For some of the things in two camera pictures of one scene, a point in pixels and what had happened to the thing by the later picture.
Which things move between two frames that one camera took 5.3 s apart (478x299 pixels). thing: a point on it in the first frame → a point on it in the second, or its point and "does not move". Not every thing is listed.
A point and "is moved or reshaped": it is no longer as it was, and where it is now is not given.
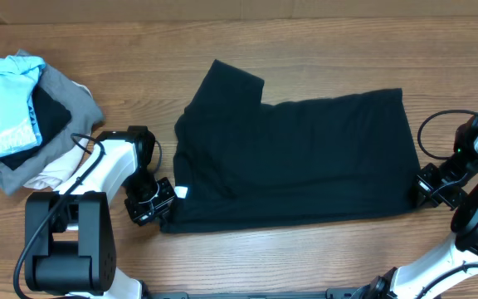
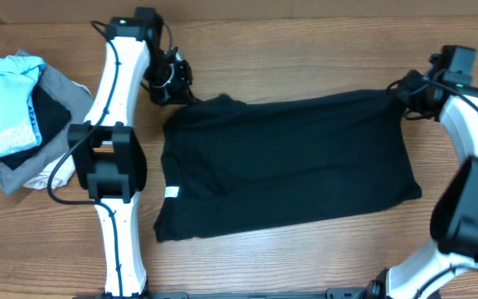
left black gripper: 142,214 → 181,93
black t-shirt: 240,163 is moved or reshaped
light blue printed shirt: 4,121 does not move
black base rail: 335,293 does not move
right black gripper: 425,183 → 402,95
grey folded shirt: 85,117 does not move
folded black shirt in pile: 51,115 does not move
